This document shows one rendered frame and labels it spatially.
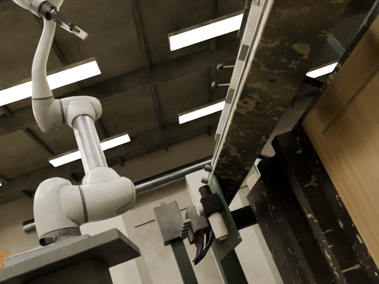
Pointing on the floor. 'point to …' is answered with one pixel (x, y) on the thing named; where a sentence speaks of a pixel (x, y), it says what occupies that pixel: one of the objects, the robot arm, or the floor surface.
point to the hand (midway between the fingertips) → (80, 33)
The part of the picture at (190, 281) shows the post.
